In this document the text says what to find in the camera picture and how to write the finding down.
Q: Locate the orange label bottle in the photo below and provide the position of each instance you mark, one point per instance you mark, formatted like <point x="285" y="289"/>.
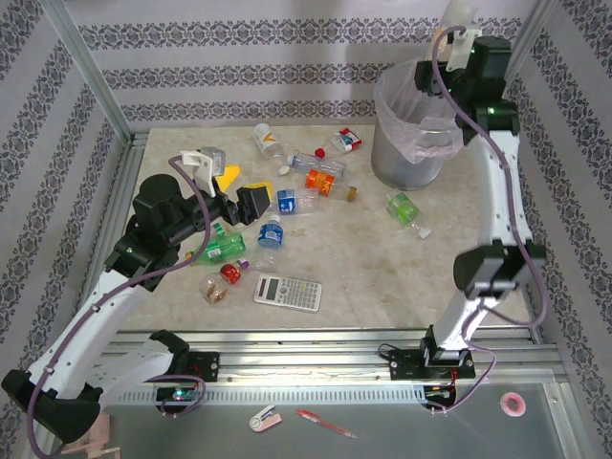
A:
<point x="321" y="181"/>

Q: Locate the aluminium frame post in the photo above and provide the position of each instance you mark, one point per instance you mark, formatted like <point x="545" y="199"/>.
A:
<point x="528" y="28"/>
<point x="91" y="72"/>

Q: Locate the pink tape roll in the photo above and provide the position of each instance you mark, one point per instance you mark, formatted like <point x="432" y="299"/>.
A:
<point x="503" y="404"/>

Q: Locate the red pen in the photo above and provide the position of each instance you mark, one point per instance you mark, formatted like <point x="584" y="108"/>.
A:
<point x="325" y="423"/>

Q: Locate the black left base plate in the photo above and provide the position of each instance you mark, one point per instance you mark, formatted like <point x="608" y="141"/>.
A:
<point x="205" y="365"/>

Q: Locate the clear water bottle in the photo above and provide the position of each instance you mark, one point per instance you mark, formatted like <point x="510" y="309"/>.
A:
<point x="320" y="165"/>

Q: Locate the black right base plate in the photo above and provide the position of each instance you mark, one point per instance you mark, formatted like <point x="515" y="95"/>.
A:
<point x="404" y="368"/>

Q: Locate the silver scientific calculator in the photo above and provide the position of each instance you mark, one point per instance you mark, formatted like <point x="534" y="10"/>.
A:
<point x="287" y="291"/>

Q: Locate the blue label clear bottle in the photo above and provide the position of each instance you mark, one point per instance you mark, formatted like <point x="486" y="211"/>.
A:
<point x="287" y="201"/>

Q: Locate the pink plastic holder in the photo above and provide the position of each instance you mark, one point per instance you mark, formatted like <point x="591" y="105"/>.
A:
<point x="104" y="430"/>

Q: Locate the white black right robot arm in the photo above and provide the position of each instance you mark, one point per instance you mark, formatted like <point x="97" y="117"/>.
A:
<point x="502" y="191"/>

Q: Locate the green plastic bottle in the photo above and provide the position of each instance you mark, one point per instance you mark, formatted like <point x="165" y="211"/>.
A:
<point x="225" y="246"/>

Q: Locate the white bottle orange V print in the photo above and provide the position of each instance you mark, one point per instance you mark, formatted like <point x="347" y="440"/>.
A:
<point x="264" y="136"/>

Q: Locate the light green label bottle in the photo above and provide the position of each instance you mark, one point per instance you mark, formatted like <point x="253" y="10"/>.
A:
<point x="402" y="208"/>

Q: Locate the grey metal mesh bin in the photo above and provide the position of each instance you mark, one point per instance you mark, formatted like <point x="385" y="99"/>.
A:
<point x="401" y="167"/>

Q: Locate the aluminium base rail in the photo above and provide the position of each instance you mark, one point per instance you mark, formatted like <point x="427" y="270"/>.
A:
<point x="311" y="363"/>

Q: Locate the blue label bottle white cap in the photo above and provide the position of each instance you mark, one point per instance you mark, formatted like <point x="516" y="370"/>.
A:
<point x="270" y="235"/>

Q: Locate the aluminium side rail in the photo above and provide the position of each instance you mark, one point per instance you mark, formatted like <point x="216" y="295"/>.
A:
<point x="122" y="191"/>

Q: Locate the pink white clip tool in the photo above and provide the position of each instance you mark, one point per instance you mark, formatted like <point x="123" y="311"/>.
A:
<point x="263" y="421"/>

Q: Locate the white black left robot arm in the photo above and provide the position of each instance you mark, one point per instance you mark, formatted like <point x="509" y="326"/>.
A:
<point x="86" y="325"/>

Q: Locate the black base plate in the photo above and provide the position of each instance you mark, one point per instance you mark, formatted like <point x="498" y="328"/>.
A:
<point x="404" y="368"/>
<point x="205" y="365"/>

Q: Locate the translucent plastic bin bag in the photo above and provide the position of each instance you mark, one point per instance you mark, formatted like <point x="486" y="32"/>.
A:
<point x="406" y="129"/>

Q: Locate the red white label bottle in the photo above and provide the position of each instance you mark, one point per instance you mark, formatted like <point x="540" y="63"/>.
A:
<point x="348" y="138"/>

